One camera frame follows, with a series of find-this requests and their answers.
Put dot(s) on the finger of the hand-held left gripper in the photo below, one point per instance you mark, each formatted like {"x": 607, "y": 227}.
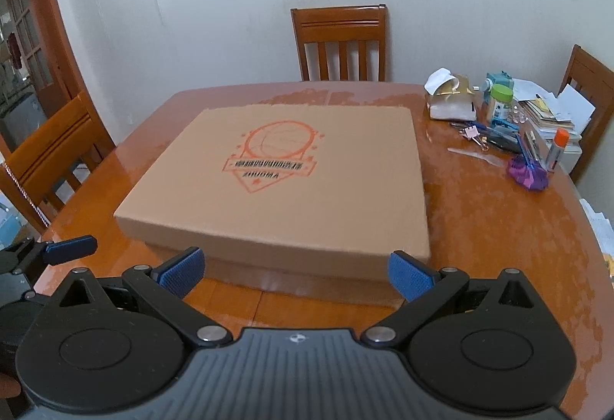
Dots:
{"x": 72, "y": 249}

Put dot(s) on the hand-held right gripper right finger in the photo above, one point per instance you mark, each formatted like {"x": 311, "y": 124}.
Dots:
{"x": 407, "y": 276}

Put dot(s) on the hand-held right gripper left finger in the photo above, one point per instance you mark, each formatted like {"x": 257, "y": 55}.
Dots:
{"x": 180, "y": 273}

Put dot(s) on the cardboard lid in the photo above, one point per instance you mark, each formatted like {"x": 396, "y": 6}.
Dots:
{"x": 336, "y": 199}

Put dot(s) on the brown cardboard box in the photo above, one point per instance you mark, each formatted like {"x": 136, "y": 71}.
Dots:
{"x": 288, "y": 276}

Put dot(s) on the wooden desktop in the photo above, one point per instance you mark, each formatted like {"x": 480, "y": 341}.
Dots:
{"x": 479, "y": 233}

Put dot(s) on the wooden chair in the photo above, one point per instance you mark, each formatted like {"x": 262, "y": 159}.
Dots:
{"x": 52, "y": 141}
{"x": 587, "y": 69}
{"x": 338, "y": 24}

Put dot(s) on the clear plastic fork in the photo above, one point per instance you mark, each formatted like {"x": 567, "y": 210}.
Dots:
{"x": 475, "y": 155}

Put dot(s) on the purple plastic object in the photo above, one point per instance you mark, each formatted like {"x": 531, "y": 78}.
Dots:
{"x": 527, "y": 175}

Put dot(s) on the pink binder clip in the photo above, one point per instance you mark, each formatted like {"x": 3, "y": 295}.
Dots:
{"x": 472, "y": 133}

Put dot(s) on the bunch of blue pens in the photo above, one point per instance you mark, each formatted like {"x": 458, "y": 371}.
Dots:
{"x": 499, "y": 137}

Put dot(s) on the torn gold white box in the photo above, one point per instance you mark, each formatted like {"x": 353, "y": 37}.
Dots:
{"x": 451, "y": 101}

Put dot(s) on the green lid jar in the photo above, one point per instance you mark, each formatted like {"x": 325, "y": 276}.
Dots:
{"x": 501, "y": 105}

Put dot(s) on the orange cap glue stick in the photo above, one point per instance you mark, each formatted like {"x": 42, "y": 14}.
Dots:
{"x": 558, "y": 149}

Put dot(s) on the white plastic bag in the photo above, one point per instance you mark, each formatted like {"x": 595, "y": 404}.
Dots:
{"x": 599, "y": 223}

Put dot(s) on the wooden door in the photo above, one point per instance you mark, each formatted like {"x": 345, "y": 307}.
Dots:
{"x": 52, "y": 41}

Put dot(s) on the stack of papers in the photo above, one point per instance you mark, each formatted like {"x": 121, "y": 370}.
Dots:
{"x": 547, "y": 113}

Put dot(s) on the teal pencil sharpener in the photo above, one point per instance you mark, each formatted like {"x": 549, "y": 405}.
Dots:
{"x": 499, "y": 79}

